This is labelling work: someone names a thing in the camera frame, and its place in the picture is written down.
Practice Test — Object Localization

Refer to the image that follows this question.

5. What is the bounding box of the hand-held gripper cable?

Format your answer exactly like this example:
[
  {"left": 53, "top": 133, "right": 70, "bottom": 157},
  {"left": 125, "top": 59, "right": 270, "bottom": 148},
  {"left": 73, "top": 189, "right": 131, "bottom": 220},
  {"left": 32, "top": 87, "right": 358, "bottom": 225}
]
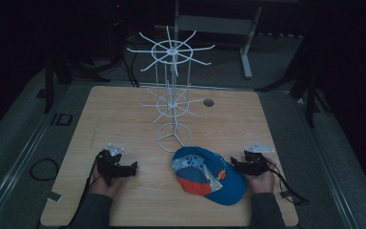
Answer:
[
  {"left": 265, "top": 160, "right": 310, "bottom": 207},
  {"left": 58, "top": 158, "right": 104, "bottom": 229}
]

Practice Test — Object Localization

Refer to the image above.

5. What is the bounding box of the right hand-held gripper cable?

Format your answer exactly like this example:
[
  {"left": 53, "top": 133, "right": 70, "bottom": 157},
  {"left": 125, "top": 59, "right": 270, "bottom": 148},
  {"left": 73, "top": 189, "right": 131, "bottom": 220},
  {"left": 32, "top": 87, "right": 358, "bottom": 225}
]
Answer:
[{"left": 265, "top": 160, "right": 310, "bottom": 207}]

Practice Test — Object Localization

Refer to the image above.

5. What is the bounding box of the person's right hand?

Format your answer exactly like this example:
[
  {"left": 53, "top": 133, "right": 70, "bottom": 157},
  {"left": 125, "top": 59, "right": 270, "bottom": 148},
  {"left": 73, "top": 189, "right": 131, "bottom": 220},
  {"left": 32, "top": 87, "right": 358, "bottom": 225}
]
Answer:
[{"left": 245, "top": 156, "right": 278, "bottom": 196}]

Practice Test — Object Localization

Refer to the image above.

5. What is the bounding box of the left hand-held gripper cable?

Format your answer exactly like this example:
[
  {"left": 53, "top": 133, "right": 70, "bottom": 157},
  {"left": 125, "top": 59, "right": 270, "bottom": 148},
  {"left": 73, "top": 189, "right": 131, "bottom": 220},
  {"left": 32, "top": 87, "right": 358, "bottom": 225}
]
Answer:
[{"left": 58, "top": 158, "right": 104, "bottom": 229}]

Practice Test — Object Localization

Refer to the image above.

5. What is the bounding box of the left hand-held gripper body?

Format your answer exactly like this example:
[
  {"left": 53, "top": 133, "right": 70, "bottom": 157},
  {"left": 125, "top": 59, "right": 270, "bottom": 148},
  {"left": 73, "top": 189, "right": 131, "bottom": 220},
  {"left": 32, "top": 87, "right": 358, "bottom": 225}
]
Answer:
[{"left": 95, "top": 142, "right": 132, "bottom": 188}]

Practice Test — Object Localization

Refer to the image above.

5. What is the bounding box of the black stand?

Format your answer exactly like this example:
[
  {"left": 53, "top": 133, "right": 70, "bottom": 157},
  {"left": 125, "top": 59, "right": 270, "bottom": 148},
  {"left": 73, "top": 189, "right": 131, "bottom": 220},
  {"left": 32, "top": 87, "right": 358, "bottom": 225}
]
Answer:
[
  {"left": 254, "top": 18, "right": 333, "bottom": 129},
  {"left": 35, "top": 6, "right": 141, "bottom": 115}
]

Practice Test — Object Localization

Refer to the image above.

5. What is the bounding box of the white wire display rack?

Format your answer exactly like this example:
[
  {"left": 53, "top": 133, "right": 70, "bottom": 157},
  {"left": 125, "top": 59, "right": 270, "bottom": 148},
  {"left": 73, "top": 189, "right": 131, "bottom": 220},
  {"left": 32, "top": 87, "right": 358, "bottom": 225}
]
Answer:
[{"left": 126, "top": 25, "right": 216, "bottom": 154}]

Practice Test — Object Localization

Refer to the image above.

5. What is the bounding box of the black cable loop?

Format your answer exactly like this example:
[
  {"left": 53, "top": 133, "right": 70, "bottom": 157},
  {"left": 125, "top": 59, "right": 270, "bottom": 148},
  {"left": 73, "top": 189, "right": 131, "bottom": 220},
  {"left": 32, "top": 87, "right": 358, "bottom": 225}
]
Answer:
[{"left": 29, "top": 157, "right": 61, "bottom": 182}]

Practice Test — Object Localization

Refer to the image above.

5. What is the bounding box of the blue and orange cap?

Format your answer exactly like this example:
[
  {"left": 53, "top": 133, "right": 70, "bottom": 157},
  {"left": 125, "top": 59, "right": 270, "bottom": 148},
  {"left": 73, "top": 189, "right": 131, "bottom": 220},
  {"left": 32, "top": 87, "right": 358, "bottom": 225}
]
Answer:
[{"left": 171, "top": 146, "right": 249, "bottom": 206}]

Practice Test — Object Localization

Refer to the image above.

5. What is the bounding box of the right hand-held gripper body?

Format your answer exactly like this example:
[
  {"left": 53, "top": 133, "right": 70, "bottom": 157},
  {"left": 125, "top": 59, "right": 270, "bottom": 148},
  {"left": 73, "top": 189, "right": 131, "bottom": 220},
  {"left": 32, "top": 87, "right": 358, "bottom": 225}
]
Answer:
[{"left": 241, "top": 142, "right": 276, "bottom": 177}]

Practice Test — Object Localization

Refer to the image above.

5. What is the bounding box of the black floor socket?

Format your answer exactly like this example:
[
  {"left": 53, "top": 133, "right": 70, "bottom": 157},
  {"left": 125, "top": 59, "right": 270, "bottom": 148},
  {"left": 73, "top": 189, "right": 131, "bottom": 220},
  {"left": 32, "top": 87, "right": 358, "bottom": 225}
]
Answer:
[{"left": 50, "top": 112, "right": 74, "bottom": 127}]

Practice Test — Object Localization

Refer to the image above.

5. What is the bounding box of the grey metal desk frame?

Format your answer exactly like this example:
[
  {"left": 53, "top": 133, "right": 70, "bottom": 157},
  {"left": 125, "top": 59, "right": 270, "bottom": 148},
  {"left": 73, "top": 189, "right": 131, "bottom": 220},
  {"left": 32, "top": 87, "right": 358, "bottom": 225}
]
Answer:
[{"left": 153, "top": 0, "right": 264, "bottom": 80}]

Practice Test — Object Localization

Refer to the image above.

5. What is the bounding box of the person's left hand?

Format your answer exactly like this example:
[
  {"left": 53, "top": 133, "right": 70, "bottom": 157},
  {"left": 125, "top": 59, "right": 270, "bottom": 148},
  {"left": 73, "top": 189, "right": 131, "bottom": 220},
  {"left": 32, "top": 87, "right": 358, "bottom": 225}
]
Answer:
[{"left": 88, "top": 165, "right": 124, "bottom": 199}]

